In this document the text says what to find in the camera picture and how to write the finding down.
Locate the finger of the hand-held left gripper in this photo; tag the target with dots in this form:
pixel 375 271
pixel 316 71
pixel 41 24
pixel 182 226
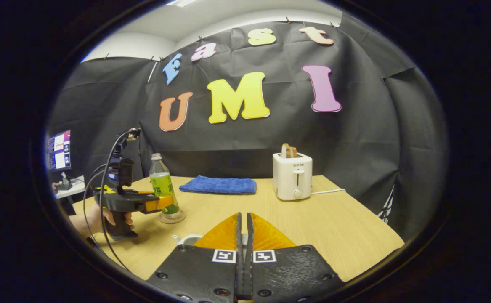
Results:
pixel 150 193
pixel 161 203

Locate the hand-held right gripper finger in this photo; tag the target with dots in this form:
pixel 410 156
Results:
pixel 248 273
pixel 239 273

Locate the green label water bottle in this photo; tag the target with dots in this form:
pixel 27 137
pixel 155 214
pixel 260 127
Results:
pixel 163 185

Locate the round wooden coaster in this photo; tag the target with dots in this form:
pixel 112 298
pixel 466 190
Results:
pixel 173 219

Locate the white ceramic teacup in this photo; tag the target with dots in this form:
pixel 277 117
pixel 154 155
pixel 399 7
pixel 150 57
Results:
pixel 188 240

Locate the white side table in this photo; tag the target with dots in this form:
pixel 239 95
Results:
pixel 75 189

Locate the blue folded towel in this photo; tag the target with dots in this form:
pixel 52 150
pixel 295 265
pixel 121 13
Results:
pixel 218 185

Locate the computer monitor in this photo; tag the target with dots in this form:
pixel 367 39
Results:
pixel 59 150

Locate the white toaster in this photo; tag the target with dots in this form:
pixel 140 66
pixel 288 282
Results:
pixel 291 179

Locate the black backdrop cloth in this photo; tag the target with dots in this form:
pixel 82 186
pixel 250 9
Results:
pixel 249 143

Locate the bread slice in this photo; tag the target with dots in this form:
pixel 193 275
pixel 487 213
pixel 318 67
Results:
pixel 289 151

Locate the ceiling light panel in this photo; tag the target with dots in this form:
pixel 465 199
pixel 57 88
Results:
pixel 181 2

